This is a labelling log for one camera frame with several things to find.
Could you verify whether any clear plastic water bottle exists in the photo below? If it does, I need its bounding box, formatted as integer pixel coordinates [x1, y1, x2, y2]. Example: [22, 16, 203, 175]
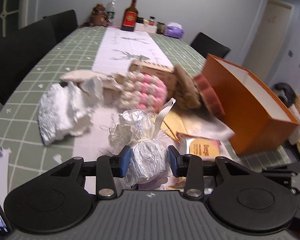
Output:
[106, 0, 116, 26]

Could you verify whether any crinkled clear plastic bag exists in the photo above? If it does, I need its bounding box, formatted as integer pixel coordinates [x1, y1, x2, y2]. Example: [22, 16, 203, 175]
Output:
[108, 98, 175, 187]

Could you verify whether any orange wet wipes packet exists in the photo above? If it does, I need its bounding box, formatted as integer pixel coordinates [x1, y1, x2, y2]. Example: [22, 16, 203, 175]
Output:
[177, 133, 221, 161]

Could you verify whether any black chair far left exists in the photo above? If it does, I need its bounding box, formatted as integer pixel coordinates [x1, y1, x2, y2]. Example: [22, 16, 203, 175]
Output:
[43, 10, 78, 43]

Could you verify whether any black chair near left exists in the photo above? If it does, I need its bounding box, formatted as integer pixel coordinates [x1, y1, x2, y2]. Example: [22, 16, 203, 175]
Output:
[0, 18, 57, 105]

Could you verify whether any purple tissue box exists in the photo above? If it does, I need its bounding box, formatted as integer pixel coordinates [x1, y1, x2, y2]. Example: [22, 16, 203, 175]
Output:
[164, 22, 184, 39]

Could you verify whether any brown bear figurine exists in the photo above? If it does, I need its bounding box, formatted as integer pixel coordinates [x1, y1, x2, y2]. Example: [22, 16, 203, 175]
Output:
[77, 3, 109, 29]

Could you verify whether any yellow cleaning cloth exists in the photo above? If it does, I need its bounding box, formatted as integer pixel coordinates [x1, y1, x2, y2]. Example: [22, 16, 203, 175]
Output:
[152, 104, 187, 143]

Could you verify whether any brown fluffy towel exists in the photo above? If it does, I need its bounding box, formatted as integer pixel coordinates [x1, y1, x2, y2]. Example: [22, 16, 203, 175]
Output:
[174, 64, 202, 110]

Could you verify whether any brown liquor bottle red label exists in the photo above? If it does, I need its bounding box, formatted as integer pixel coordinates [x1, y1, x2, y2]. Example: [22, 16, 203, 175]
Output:
[121, 0, 139, 31]

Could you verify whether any black chair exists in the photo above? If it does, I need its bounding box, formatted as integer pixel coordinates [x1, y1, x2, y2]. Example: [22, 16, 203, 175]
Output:
[0, 18, 57, 105]
[43, 10, 78, 43]
[190, 32, 230, 59]

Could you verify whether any black chair right side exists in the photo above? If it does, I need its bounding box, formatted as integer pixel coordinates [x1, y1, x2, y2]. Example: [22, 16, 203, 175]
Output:
[190, 32, 230, 59]

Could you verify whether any white printed table runner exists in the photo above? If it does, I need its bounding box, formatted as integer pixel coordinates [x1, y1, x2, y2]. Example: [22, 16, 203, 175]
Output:
[72, 27, 175, 196]

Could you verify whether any small red label jar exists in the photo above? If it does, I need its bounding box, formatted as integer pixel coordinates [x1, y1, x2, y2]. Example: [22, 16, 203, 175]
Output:
[149, 16, 155, 26]

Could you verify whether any pink cream knitted item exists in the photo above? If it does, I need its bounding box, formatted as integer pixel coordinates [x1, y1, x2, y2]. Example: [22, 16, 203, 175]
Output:
[118, 72, 168, 112]

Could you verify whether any white condiment tray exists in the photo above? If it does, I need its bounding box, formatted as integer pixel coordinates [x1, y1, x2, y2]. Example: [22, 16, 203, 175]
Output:
[134, 23, 158, 34]

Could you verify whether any wooden radio box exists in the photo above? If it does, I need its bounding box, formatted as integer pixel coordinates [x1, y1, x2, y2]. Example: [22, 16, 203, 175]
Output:
[102, 60, 177, 99]

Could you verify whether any white mesh cloth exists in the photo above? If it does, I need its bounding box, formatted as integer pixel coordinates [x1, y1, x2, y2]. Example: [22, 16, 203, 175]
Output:
[181, 111, 235, 141]

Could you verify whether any red fluffy towel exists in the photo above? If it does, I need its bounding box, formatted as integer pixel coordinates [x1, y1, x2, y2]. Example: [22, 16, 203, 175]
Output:
[193, 74, 225, 118]

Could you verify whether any dark glass jar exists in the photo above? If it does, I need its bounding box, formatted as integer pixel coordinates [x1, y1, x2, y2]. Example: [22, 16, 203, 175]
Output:
[157, 22, 165, 34]

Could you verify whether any cream door right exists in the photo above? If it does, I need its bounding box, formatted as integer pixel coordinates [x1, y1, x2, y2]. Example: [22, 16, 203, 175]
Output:
[243, 0, 294, 81]

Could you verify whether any black jar on tray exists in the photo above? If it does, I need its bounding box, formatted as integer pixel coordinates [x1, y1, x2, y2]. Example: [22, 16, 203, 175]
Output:
[136, 17, 144, 24]

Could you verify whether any black garment on sofa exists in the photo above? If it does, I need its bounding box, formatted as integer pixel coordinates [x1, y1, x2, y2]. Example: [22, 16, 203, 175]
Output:
[273, 82, 296, 108]

